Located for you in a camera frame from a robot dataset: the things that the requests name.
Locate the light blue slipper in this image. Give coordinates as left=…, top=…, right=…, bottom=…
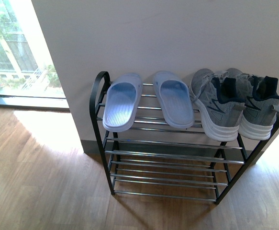
left=153, top=71, right=195, bottom=129
left=102, top=73, right=143, bottom=132

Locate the grey sneaker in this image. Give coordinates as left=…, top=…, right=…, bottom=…
left=190, top=69, right=246, bottom=142
left=227, top=68, right=279, bottom=140

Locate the black metal shoe rack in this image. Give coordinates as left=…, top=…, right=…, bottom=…
left=89, top=71, right=279, bottom=204

